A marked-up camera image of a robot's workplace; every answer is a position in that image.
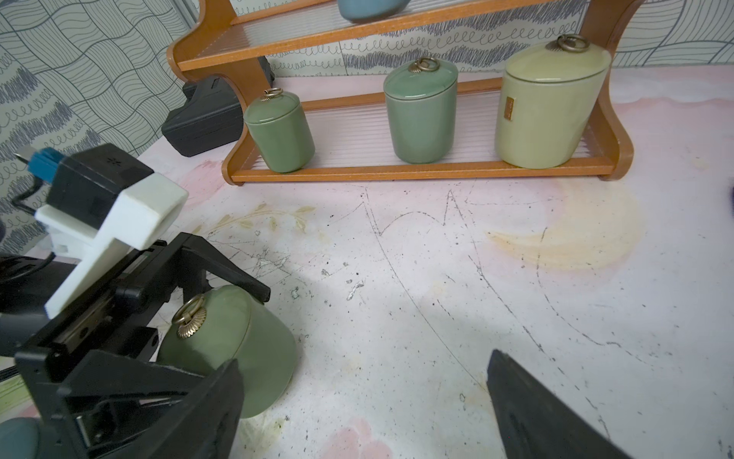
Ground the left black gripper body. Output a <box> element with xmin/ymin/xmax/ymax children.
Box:
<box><xmin>1</xmin><ymin>241</ymin><xmax>183</xmax><ymax>458</ymax></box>

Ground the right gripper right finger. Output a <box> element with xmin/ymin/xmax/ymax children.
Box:
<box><xmin>487</xmin><ymin>349</ymin><xmax>628</xmax><ymax>458</ymax></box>

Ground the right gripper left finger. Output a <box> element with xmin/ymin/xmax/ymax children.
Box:
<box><xmin>99</xmin><ymin>360</ymin><xmax>244</xmax><ymax>458</ymax></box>

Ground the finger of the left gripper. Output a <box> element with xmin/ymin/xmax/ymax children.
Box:
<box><xmin>168</xmin><ymin>233</ymin><xmax>271</xmax><ymax>303</ymax></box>
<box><xmin>55</xmin><ymin>350</ymin><xmax>229</xmax><ymax>401</ymax></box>

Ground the green canister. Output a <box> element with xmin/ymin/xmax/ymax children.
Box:
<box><xmin>244</xmin><ymin>87</ymin><xmax>315</xmax><ymax>173</ymax></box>
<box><xmin>157</xmin><ymin>285</ymin><xmax>297</xmax><ymax>419</ymax></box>
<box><xmin>383</xmin><ymin>57</ymin><xmax>459</xmax><ymax>164</ymax></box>

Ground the blue canister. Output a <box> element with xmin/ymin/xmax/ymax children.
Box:
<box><xmin>0</xmin><ymin>418</ymin><xmax>41</xmax><ymax>459</ymax></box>
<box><xmin>338</xmin><ymin>0</ymin><xmax>410</xmax><ymax>23</ymax></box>

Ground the wooden three-tier shelf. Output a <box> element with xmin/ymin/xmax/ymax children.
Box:
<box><xmin>167</xmin><ymin>1</ymin><xmax>640</xmax><ymax>185</ymax></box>

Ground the black plastic case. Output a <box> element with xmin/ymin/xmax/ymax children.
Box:
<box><xmin>162</xmin><ymin>66</ymin><xmax>248</xmax><ymax>158</ymax></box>

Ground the floral pink table mat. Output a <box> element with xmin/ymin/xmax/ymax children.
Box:
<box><xmin>141</xmin><ymin>66</ymin><xmax>733</xmax><ymax>458</ymax></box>

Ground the pale yellow canister bottom right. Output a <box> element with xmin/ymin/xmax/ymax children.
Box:
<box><xmin>495</xmin><ymin>34</ymin><xmax>612</xmax><ymax>169</ymax></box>

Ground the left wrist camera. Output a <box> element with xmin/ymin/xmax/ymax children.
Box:
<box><xmin>18</xmin><ymin>143</ymin><xmax>188</xmax><ymax>319</ymax></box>

